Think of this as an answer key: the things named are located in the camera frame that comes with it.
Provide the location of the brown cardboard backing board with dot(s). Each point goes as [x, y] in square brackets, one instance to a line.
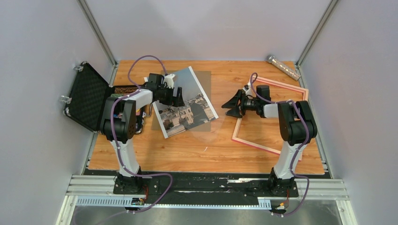
[204, 77]

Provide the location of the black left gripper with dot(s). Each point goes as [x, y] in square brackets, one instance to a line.
[178, 101]

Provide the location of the clear acrylic sheet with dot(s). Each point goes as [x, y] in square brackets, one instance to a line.
[215, 131]

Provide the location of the city buildings photo print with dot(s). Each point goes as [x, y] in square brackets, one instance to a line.
[198, 108]

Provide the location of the wooden picture frame pink inlay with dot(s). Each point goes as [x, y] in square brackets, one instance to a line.
[264, 134]

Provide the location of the glittery silver tube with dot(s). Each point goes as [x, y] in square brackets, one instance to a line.
[283, 67]

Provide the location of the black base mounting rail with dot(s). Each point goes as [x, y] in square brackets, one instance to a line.
[205, 188]

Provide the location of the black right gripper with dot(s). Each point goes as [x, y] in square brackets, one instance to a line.
[236, 110]

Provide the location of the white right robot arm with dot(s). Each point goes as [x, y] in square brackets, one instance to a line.
[296, 124]

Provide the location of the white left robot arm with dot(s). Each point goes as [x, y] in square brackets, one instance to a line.
[119, 121]

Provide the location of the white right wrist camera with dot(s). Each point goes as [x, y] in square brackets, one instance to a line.
[247, 89]

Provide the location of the black poker chip case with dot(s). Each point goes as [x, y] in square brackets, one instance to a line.
[86, 101]

